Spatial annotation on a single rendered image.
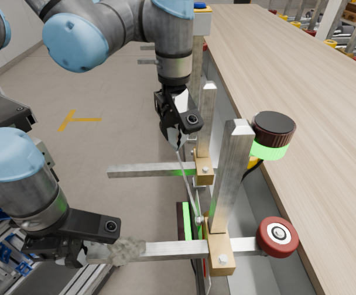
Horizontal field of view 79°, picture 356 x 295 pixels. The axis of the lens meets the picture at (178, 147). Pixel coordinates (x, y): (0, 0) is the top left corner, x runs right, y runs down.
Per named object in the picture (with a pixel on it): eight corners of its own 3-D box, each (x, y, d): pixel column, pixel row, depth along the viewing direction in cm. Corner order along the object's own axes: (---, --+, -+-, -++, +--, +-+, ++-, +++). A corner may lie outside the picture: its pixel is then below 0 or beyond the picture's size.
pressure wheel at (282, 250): (253, 273, 50) (267, 252, 42) (244, 239, 56) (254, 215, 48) (287, 271, 50) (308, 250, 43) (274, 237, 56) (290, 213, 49)
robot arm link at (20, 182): (-52, 135, 27) (27, 116, 30) (-3, 189, 34) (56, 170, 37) (-65, 178, 21) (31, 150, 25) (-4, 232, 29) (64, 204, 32)
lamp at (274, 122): (232, 218, 43) (259, 134, 29) (226, 195, 47) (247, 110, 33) (261, 217, 43) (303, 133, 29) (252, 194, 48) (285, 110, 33)
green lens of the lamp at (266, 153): (252, 161, 32) (255, 150, 30) (240, 135, 36) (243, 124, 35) (291, 159, 32) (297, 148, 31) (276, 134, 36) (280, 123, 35)
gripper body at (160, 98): (180, 106, 60) (181, 62, 51) (194, 123, 54) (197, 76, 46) (154, 112, 57) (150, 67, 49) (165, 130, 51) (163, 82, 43)
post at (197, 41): (187, 143, 98) (191, 35, 68) (186, 136, 102) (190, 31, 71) (197, 143, 98) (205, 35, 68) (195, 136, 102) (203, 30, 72)
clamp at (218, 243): (209, 277, 47) (212, 268, 44) (201, 220, 57) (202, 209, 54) (235, 275, 47) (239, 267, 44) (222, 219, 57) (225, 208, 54)
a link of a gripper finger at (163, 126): (176, 134, 57) (176, 105, 52) (179, 138, 56) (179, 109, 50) (160, 139, 56) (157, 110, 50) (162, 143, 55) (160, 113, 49)
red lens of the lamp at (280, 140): (256, 148, 30) (260, 136, 29) (244, 123, 35) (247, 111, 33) (298, 147, 30) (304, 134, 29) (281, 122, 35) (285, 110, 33)
